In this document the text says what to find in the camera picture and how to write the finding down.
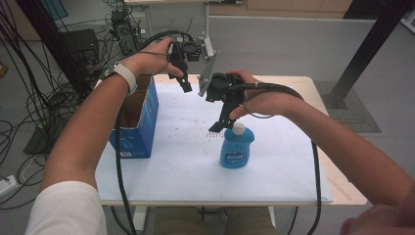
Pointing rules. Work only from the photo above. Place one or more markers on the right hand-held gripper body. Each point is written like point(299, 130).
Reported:
point(223, 86)

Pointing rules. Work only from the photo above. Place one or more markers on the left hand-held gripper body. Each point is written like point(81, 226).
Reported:
point(182, 54)

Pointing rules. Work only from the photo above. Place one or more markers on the blue plastic bottle white cap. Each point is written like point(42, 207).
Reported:
point(236, 153)

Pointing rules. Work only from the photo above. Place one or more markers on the blue cardboard box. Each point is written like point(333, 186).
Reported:
point(143, 130)

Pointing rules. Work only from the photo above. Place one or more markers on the person's left hand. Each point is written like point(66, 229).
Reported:
point(150, 63)

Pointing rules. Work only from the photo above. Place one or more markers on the person's right hand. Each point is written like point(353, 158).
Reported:
point(270, 99)

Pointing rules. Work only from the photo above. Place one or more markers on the white desk with leg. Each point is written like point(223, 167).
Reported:
point(207, 19)

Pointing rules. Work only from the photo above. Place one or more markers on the white wristband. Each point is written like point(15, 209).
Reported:
point(125, 75)

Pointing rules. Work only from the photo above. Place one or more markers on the black electronic device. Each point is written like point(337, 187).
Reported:
point(124, 32)

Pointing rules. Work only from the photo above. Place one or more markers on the black computer case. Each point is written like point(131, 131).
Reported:
point(81, 45)

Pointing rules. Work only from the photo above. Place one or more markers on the white table leg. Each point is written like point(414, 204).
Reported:
point(140, 218)

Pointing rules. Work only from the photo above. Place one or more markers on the black metal stand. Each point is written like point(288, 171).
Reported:
point(55, 49)
point(368, 49)

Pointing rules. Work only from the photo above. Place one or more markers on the dark floor mat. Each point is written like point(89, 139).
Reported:
point(39, 140)

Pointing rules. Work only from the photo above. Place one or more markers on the white shirt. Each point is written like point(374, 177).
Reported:
point(65, 212)

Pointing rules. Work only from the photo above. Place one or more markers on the white power strip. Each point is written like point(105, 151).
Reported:
point(7, 184)

